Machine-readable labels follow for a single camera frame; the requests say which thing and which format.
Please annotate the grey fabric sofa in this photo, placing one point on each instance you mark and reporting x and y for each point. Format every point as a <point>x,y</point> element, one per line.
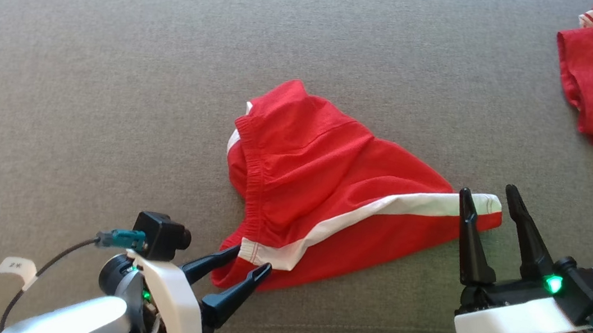
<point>114,82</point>

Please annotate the red shorts with white stripe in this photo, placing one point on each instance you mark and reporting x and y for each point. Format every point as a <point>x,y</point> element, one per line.
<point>317,180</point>

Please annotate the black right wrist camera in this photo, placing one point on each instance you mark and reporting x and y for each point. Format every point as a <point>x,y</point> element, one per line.
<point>592,293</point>

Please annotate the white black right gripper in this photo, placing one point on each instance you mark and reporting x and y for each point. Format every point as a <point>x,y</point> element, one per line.
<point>515,320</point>

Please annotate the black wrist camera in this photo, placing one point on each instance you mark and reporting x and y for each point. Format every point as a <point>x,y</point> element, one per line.
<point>158,234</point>
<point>592,293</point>

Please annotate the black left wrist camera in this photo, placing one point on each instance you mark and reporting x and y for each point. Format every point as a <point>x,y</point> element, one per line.
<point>158,234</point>

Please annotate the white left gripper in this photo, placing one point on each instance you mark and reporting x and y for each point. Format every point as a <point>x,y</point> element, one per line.
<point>177,304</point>

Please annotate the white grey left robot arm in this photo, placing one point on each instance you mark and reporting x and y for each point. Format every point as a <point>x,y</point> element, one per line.
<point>79,321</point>

